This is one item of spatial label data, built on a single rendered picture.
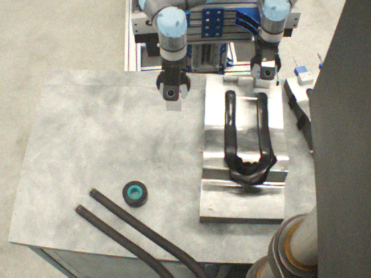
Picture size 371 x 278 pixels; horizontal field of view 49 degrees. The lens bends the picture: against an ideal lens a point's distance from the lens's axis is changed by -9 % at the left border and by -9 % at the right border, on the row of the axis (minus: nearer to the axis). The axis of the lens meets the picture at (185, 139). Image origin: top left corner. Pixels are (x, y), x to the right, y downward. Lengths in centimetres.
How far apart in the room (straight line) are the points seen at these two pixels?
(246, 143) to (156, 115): 36
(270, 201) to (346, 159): 110
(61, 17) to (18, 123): 88
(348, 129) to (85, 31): 275
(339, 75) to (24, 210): 130
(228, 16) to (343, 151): 153
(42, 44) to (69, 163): 160
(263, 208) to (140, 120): 53
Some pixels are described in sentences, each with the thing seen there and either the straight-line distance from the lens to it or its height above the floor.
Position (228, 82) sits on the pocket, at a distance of 155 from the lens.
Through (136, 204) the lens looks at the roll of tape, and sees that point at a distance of 137.
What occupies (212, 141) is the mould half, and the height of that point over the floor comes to 92.
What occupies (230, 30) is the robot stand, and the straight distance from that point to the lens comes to 185.
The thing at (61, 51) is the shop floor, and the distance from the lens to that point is 289.
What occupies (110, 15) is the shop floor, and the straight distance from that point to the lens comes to 303.
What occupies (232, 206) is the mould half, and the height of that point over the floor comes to 86.
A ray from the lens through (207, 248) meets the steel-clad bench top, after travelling 135.
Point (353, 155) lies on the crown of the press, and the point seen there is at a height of 190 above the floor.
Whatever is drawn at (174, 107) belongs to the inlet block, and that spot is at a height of 93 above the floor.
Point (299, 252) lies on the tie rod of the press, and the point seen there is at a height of 158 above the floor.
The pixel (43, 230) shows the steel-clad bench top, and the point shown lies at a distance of 144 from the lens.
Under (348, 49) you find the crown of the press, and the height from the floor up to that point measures 192.
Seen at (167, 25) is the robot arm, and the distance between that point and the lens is 112.
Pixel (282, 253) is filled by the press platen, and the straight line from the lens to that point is 60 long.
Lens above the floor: 211
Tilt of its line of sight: 61 degrees down
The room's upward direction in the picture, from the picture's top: straight up
